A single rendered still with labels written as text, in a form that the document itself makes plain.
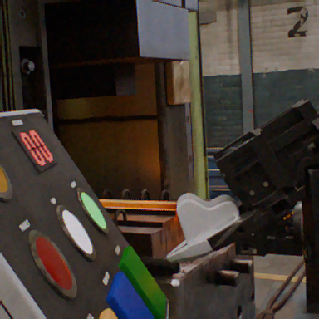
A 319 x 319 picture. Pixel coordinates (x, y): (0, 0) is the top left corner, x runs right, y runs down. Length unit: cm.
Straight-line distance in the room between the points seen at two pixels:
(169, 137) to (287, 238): 46
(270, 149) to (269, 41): 846
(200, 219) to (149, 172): 78
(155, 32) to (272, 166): 49
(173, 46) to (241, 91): 810
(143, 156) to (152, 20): 45
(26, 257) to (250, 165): 27
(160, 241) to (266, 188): 46
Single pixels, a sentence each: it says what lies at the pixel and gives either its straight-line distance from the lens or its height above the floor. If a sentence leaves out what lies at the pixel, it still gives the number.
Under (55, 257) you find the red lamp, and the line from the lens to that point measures 45.
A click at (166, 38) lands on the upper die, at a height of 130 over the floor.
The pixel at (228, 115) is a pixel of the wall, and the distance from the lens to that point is 927.
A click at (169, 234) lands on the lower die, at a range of 107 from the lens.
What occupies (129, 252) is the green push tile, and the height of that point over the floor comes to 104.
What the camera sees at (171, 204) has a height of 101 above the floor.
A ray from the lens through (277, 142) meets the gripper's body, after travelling 61.
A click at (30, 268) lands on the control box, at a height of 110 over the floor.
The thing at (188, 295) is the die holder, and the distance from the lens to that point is 101.
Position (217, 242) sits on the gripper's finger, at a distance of 61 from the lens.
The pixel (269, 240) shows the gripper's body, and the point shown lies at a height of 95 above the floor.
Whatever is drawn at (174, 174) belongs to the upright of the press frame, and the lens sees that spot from 140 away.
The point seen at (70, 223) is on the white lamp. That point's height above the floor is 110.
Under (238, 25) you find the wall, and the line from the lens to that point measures 922.
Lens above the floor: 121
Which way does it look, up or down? 7 degrees down
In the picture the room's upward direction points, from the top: 3 degrees counter-clockwise
